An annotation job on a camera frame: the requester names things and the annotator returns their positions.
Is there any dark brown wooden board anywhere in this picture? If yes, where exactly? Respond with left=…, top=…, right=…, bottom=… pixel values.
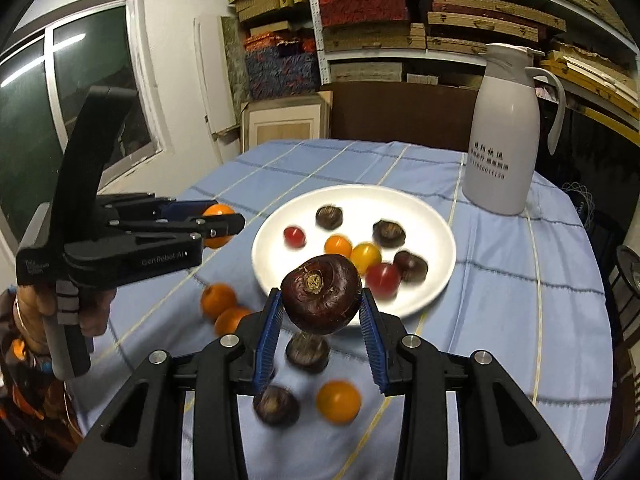
left=320, top=82, right=481, bottom=153

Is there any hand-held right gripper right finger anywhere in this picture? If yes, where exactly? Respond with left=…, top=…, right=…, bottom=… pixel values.
left=356, top=287, right=583, bottom=480

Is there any orange cherry tomato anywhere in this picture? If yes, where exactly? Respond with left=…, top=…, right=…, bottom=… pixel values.
left=316, top=380, right=362, bottom=425
left=324, top=235, right=353, bottom=257

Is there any dark brown water chestnut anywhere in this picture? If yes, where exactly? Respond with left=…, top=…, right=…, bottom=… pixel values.
left=285, top=332, right=331, bottom=375
left=253, top=386, right=301, bottom=427
left=372, top=219, right=406, bottom=248
left=315, top=205, right=344, bottom=229
left=393, top=251, right=430, bottom=282

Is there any stack of blue patterned boxes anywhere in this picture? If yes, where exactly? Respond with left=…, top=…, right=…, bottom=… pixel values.
left=243, top=32, right=321, bottom=101

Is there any white metal shelf rack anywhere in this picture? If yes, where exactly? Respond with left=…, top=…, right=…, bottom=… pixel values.
left=304, top=0, right=640, bottom=136

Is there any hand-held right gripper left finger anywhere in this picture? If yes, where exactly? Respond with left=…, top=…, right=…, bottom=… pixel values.
left=60, top=287, right=286, bottom=480

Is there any dark wooden chair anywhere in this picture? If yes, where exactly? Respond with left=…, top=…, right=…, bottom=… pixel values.
left=602, top=242, right=640, bottom=346

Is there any shelf of flat boxes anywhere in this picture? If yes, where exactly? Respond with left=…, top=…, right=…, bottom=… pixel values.
left=320, top=0, right=640, bottom=111

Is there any white thermos jug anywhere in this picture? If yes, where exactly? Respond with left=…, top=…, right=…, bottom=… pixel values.
left=461, top=43, right=567, bottom=216

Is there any blue checked tablecloth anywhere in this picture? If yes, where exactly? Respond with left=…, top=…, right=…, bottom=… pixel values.
left=82, top=140, right=613, bottom=480

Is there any yellow cherry tomato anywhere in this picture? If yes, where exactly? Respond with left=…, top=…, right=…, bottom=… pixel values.
left=350, top=242, right=383, bottom=275

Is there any thick dark red box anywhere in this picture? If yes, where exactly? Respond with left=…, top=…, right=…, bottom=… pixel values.
left=317, top=0, right=409, bottom=29

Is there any person's patterned clothing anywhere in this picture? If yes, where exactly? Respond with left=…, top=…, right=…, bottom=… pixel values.
left=0, top=355, right=86, bottom=466

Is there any green marbled slab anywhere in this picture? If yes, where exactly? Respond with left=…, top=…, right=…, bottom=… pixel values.
left=221, top=15, right=248, bottom=106

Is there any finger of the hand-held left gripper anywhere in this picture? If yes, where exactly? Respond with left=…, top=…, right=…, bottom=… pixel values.
left=99, top=192, right=215, bottom=224
left=104, top=212, right=247, bottom=250

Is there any person's left hand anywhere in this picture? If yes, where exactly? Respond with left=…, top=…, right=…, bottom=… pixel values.
left=15, top=280, right=115, bottom=356

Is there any pale orange tangerine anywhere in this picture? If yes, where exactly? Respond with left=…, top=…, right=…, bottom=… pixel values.
left=214, top=307, right=253, bottom=337

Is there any white round plate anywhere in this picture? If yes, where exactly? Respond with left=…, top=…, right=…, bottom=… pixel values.
left=251, top=184, right=457, bottom=328

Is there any white framed window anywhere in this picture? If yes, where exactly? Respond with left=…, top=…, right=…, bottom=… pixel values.
left=0, top=0, right=166, bottom=241

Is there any person's left forearm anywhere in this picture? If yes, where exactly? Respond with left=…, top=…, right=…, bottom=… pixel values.
left=0, top=287, right=51, bottom=376

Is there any white leaning board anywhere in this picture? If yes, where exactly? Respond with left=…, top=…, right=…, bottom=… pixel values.
left=194, top=12, right=241, bottom=166

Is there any large maroon water chestnut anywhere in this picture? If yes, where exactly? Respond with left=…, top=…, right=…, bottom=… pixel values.
left=280, top=255, right=363, bottom=335

